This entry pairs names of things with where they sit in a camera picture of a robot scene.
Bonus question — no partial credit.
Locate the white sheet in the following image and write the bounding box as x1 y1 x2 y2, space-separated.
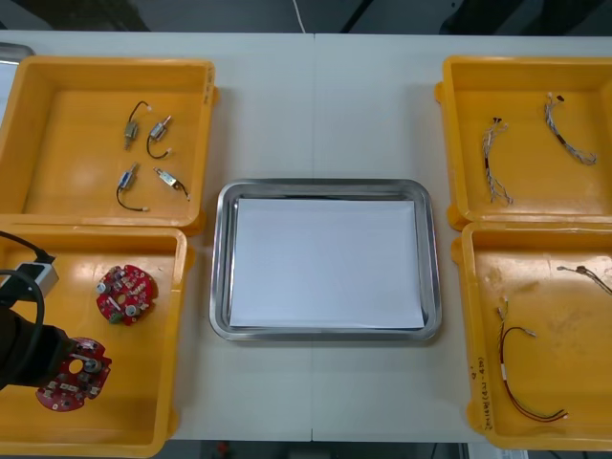
229 197 426 330

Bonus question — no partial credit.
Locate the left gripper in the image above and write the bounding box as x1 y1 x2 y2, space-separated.
0 308 80 391

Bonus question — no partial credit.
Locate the steel tray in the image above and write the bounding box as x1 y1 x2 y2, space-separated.
0 41 37 138
208 178 444 341

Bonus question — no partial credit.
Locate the blue label solenoid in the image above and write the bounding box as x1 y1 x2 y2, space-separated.
116 162 150 212

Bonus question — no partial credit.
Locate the multicolour wire harness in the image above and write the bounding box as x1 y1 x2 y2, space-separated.
557 265 612 295

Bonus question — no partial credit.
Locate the metal solenoid with black cable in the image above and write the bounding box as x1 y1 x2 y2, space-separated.
152 166 191 202
145 116 174 160
124 100 155 151

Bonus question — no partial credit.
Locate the blue-white twisted wire harness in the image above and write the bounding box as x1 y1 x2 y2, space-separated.
481 117 515 207
544 93 599 166

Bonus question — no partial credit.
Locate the red black wire harness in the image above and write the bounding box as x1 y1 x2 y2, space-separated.
495 295 570 423

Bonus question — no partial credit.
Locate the round red circuit board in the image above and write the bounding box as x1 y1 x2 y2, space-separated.
35 337 114 412
95 264 159 326

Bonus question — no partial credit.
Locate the yellow-orange plastic bin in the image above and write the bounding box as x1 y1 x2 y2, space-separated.
0 224 196 455
433 55 612 230
0 55 221 235
451 220 612 450

